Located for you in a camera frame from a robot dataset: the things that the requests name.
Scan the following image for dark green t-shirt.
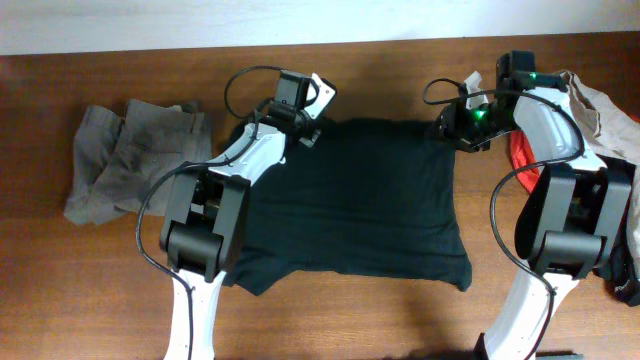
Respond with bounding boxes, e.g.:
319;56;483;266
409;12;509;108
225;118;472;295

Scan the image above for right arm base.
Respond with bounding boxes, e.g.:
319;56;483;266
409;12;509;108
472;333;586;360

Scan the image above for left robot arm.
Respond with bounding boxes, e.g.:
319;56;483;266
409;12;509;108
160;100;328;359

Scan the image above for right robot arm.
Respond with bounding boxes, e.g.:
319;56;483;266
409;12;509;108
437;71;632;359

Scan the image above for red garment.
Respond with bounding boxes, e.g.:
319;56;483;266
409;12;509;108
509;131;540;193

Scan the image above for beige garment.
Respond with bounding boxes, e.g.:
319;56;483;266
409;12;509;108
558;70;639;277

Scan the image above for grey folded trousers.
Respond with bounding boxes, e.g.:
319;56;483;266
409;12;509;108
64;99;212;225

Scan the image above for black garment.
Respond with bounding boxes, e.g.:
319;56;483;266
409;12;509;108
594;155;639;307

